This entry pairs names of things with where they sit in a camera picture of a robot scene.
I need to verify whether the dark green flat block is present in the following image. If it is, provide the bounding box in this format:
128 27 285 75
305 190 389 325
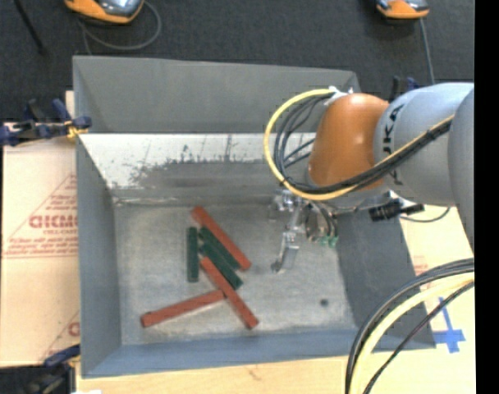
185 226 201 284
198 242 245 291
197 227 242 270

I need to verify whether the brown cardboard board red print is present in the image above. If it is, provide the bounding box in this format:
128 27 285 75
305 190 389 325
0 90 82 369

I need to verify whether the grey metal bin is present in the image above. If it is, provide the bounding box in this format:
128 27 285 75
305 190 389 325
71 55 437 379

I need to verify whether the black cylinder on white bracket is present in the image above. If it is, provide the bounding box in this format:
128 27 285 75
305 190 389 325
335 190 426 223

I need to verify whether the red-brown flat block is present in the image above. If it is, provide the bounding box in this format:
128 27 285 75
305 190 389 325
190 205 253 272
199 256 260 331
140 289 227 329

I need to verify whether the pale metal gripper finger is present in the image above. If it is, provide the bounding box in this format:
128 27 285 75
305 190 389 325
282 232 300 271
270 232 290 274

